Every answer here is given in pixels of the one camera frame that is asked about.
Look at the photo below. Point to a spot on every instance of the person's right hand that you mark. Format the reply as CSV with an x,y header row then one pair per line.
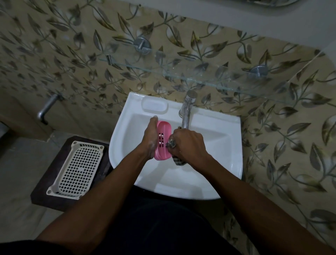
x,y
189,145

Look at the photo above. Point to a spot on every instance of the white ceramic wash basin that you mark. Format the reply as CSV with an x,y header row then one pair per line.
x,y
183,157

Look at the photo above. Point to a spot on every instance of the chrome basin tap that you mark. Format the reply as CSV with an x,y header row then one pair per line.
x,y
187,110

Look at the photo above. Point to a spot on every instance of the pink plastic soap dish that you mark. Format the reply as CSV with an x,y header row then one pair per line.
x,y
162,140

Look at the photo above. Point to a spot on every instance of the checked scrubbing cloth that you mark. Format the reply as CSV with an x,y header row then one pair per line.
x,y
179,160

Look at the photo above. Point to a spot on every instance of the white plastic perforated tray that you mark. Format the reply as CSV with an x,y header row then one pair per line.
x,y
76,170

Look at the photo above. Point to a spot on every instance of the dark wooden stool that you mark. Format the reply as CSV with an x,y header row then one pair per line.
x,y
49,181

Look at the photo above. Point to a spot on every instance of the person's left thumb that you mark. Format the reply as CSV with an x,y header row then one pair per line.
x,y
154,121

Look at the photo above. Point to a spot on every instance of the chrome shelf bracket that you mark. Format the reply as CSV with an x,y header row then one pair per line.
x,y
258,72
142,45

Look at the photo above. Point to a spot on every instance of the person's left hand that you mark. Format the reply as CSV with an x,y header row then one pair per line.
x,y
149,139

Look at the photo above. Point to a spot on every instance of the glass wall shelf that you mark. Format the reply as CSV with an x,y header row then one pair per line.
x,y
199,72

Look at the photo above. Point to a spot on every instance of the person's right fingers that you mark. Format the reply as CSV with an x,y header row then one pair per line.
x,y
173,143

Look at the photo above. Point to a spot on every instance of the person's right forearm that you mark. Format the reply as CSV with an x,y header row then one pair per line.
x,y
257,210

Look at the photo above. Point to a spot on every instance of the person's left forearm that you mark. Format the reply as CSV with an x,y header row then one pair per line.
x,y
97,202

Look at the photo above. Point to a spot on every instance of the chrome wall tap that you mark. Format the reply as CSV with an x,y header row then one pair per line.
x,y
47,107

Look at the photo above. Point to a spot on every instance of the person's dark trousers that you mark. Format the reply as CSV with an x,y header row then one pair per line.
x,y
157,226

